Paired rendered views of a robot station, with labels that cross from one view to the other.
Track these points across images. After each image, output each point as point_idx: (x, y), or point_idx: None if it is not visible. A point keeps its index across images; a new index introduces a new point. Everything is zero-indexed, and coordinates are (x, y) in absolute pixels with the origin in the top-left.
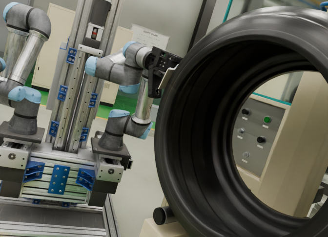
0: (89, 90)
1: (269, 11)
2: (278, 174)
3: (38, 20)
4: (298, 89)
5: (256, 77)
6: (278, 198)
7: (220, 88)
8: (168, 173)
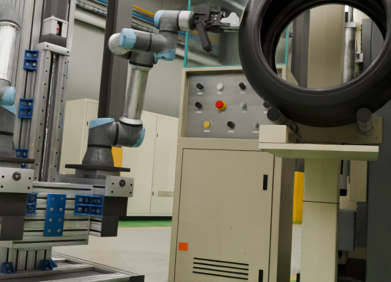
0: (62, 97)
1: None
2: None
3: (9, 10)
4: (311, 25)
5: (285, 18)
6: None
7: (260, 32)
8: (276, 74)
